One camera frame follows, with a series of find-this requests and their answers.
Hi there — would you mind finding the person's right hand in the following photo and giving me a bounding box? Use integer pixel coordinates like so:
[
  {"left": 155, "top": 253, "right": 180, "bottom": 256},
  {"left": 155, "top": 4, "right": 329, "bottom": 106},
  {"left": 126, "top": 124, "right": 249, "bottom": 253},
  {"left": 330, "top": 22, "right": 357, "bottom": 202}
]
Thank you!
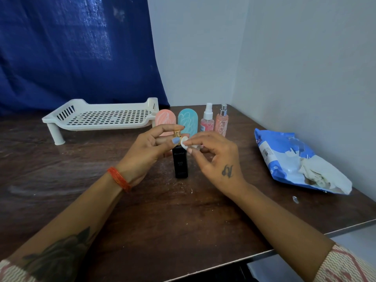
[{"left": 183, "top": 132, "right": 249, "bottom": 199}]

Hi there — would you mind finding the person's left hand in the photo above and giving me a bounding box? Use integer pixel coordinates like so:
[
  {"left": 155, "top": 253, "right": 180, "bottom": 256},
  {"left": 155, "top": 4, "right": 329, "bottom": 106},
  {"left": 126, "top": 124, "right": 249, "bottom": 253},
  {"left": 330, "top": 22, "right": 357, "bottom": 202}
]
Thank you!
[{"left": 116, "top": 124, "right": 185, "bottom": 188}]

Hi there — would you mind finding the black perfume bottle gold nozzle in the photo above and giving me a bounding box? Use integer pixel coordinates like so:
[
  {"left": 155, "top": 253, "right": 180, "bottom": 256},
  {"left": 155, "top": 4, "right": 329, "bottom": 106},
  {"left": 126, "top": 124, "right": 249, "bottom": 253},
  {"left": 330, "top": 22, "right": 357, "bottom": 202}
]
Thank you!
[{"left": 172, "top": 130, "right": 189, "bottom": 179}]

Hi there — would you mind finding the person's left forearm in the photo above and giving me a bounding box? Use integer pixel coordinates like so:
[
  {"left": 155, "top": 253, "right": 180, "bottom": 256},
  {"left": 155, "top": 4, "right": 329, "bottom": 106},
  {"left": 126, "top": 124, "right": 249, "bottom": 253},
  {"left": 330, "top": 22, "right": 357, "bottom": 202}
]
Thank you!
[{"left": 0, "top": 171, "right": 132, "bottom": 282}]

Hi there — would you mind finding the person's right forearm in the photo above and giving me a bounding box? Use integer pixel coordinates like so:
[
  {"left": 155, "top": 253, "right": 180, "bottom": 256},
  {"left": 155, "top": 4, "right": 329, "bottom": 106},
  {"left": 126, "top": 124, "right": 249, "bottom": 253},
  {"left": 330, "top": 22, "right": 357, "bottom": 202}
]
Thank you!
[{"left": 232, "top": 184, "right": 336, "bottom": 282}]

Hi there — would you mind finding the pink arched bottle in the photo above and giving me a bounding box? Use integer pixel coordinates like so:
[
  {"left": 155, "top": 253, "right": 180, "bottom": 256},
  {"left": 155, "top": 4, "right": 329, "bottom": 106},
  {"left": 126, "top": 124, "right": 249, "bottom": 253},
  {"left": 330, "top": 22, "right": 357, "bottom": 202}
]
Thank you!
[{"left": 155, "top": 109, "right": 177, "bottom": 137}]

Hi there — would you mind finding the teal arched bottle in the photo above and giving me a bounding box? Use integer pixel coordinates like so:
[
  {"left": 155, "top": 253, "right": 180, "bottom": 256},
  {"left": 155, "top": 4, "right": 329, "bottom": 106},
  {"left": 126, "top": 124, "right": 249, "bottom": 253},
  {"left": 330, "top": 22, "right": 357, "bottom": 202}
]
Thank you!
[{"left": 178, "top": 108, "right": 198, "bottom": 139}]

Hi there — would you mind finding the pink spray bottle white cap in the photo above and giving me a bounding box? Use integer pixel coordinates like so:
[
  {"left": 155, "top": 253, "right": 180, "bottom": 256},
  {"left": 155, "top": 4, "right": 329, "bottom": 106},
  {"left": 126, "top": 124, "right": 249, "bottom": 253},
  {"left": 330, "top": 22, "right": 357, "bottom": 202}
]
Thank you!
[{"left": 200, "top": 103, "right": 215, "bottom": 133}]

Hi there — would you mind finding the peach spray bottle silver cap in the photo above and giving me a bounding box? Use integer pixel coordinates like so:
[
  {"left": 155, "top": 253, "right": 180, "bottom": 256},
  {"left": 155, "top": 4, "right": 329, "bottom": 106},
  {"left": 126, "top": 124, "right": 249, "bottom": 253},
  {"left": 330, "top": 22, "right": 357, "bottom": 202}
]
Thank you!
[{"left": 214, "top": 104, "right": 229, "bottom": 137}]

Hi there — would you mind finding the white plastic perforated rack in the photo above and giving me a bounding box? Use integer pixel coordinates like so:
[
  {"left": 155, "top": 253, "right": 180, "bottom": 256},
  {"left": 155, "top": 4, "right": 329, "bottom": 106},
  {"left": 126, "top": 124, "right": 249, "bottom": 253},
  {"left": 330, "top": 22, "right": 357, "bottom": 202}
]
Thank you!
[{"left": 42, "top": 98, "right": 160, "bottom": 146}]

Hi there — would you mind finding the blue and white plastic packet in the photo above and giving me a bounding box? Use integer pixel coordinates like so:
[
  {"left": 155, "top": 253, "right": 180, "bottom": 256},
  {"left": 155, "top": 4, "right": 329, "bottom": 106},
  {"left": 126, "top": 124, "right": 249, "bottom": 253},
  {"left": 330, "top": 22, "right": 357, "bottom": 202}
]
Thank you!
[{"left": 254, "top": 128, "right": 353, "bottom": 195}]

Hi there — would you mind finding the blue curtain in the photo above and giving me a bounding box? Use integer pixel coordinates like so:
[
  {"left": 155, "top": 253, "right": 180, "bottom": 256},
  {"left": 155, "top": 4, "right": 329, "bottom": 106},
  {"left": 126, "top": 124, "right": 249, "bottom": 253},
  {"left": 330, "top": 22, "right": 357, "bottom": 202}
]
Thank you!
[{"left": 0, "top": 0, "right": 170, "bottom": 115}]

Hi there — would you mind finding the person's right patterned sleeve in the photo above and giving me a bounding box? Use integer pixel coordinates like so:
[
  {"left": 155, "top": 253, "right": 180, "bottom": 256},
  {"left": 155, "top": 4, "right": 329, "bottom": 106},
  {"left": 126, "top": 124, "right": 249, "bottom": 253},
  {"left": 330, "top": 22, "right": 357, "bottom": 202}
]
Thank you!
[{"left": 314, "top": 243, "right": 376, "bottom": 282}]

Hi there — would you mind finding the person's patterned sleeve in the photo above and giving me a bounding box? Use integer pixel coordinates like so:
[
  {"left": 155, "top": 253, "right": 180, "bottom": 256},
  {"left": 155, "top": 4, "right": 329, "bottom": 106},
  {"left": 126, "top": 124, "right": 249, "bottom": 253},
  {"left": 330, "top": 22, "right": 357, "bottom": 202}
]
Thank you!
[
  {"left": 0, "top": 259, "right": 39, "bottom": 282},
  {"left": 314, "top": 243, "right": 376, "bottom": 282}
]

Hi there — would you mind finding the person's left patterned sleeve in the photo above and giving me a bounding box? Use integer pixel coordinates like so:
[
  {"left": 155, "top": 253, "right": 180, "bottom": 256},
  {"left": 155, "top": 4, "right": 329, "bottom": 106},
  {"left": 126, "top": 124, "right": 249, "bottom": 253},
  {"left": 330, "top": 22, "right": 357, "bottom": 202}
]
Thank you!
[{"left": 0, "top": 259, "right": 39, "bottom": 282}]

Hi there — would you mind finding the red thread bracelet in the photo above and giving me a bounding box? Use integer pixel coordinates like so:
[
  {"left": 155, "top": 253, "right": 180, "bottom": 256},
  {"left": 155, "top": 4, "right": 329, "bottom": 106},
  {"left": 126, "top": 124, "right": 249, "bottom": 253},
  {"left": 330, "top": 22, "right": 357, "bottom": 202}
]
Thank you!
[{"left": 107, "top": 167, "right": 131, "bottom": 193}]

